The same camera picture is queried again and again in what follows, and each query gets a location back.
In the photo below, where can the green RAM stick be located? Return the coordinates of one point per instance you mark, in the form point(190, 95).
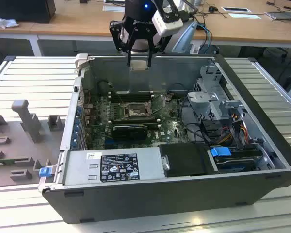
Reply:
point(4, 160)

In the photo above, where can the white framed desk hatch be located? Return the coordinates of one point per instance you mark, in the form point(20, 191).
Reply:
point(235, 9)
point(114, 8)

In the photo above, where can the pale blue teach pendant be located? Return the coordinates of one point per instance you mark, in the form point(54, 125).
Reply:
point(184, 38)

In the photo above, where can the silver CPU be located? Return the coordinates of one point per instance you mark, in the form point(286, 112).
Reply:
point(139, 65)

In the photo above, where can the metal drive cage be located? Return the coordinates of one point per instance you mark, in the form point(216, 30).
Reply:
point(203, 99)

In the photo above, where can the pale blue paper sheet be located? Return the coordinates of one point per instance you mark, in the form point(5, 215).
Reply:
point(245, 16)

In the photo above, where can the blue case latch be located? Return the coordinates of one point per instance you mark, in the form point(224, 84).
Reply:
point(44, 171)

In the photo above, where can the black computer mouse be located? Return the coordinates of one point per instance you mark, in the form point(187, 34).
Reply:
point(212, 9)

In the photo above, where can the crumpled white paper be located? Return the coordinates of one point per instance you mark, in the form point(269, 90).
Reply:
point(4, 22)

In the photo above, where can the grey laptop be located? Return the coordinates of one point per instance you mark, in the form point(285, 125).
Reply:
point(281, 15)

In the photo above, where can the CPU socket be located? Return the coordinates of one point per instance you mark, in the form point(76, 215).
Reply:
point(137, 112)

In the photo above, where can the silver power supply unit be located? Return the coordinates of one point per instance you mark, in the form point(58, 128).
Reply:
point(77, 170)

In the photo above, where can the RAM slot with white clips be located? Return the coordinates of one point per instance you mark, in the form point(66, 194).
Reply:
point(135, 122)
point(140, 93)
point(152, 126)
point(140, 97)

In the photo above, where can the hard disk in blue carrier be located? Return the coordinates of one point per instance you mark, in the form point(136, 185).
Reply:
point(219, 151)

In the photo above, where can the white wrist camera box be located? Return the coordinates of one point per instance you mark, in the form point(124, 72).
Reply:
point(167, 23)

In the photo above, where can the grey parts rack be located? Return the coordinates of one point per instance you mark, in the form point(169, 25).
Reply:
point(51, 150)

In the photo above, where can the small white labelled box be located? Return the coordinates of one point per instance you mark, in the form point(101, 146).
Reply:
point(195, 49)

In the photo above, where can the black PC case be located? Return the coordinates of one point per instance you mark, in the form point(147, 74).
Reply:
point(160, 201)

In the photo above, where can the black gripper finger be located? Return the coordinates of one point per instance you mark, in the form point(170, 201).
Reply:
point(163, 43)
point(116, 34)

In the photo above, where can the black computer tower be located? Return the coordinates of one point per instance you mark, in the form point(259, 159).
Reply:
point(21, 9)

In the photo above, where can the black plastic shroud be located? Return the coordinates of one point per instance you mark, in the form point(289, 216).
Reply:
point(184, 160)

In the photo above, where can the green motherboard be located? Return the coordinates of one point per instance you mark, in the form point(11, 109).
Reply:
point(169, 126)

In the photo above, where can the wooden desk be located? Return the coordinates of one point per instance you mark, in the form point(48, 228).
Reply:
point(245, 29)
point(75, 21)

